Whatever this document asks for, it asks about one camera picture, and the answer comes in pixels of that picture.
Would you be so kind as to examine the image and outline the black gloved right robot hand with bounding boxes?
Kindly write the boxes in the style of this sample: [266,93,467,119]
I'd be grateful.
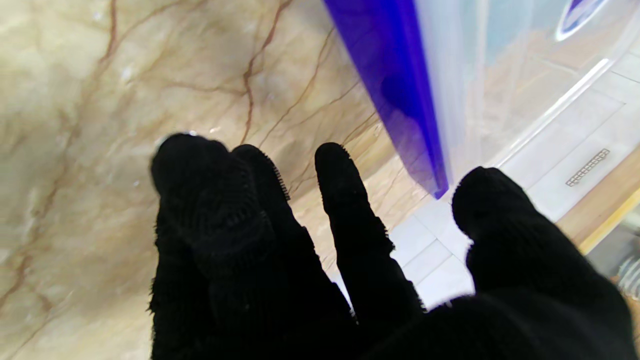
[149,132,638,360]

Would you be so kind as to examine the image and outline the clear plastic crate blue latches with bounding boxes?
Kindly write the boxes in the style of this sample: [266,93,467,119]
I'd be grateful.
[322,0,640,200]

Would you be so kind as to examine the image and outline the clear plastic lid blue label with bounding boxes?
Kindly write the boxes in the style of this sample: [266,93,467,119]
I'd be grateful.
[415,0,640,173]

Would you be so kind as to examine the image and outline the printed kitchen backdrop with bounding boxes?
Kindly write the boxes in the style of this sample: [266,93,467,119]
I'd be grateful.
[330,45,640,311]

